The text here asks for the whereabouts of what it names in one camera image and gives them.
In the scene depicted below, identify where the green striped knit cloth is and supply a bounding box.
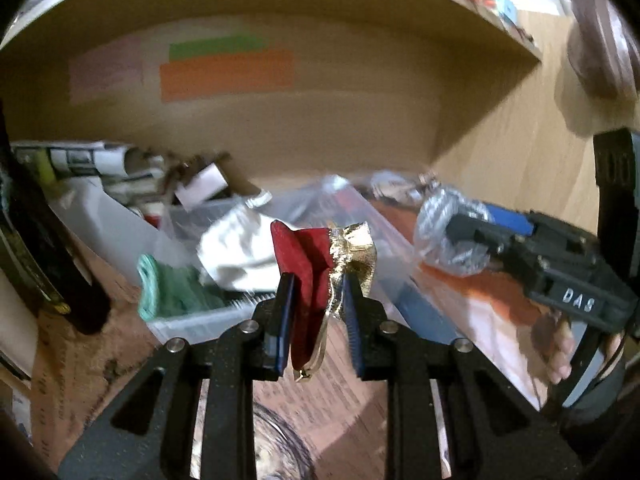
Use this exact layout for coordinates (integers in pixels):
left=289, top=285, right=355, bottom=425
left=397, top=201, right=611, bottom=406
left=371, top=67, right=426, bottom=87
left=137, top=255, right=224, bottom=323

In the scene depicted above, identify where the pink sticky note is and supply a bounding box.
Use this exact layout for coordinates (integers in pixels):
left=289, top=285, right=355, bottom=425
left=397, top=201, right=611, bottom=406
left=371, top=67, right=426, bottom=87
left=68, top=36, right=143, bottom=105

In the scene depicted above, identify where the dark wine bottle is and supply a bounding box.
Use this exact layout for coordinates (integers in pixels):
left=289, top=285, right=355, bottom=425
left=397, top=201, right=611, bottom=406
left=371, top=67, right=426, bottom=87
left=1, top=125, right=111, bottom=335

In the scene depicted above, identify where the white drawstring pouch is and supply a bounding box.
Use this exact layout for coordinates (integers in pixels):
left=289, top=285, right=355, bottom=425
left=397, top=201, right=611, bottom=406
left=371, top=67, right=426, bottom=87
left=196, top=205, right=280, bottom=292

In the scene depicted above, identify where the clear plastic storage bin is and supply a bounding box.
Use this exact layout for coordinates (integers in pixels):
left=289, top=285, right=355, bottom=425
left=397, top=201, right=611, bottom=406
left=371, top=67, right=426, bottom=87
left=138, top=176, right=457, bottom=344

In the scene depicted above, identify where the orange sticky note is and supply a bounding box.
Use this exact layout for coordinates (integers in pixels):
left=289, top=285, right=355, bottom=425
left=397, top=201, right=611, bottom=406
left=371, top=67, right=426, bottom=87
left=160, top=49, right=295, bottom=103

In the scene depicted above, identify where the vintage newspaper print mat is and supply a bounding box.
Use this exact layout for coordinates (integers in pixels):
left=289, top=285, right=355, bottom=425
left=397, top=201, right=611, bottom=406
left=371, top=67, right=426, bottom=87
left=29, top=194, right=572, bottom=480

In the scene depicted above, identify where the pink striped curtain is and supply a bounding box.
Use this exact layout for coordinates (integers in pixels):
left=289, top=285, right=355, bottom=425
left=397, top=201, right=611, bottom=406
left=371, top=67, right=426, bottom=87
left=561, top=0, right=639, bottom=102

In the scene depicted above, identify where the green sticky note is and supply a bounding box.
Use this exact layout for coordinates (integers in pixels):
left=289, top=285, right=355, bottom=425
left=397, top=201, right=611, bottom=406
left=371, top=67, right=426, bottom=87
left=168, top=34, right=268, bottom=62

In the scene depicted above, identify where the person's right hand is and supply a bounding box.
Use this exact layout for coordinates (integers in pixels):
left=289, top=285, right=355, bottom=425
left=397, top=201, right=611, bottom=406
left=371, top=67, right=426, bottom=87
left=529, top=309, right=626, bottom=386

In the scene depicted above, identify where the blue small box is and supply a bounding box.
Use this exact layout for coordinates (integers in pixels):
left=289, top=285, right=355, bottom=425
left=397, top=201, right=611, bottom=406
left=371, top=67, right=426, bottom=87
left=497, top=0, right=518, bottom=26

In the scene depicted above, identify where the rolled newspaper stack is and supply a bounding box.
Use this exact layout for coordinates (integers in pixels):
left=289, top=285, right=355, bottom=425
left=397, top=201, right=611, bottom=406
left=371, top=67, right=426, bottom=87
left=11, top=141, right=170, bottom=205

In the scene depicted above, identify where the red velvet gold pouch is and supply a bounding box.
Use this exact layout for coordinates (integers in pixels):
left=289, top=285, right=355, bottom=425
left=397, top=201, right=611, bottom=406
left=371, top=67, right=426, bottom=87
left=270, top=220, right=378, bottom=382

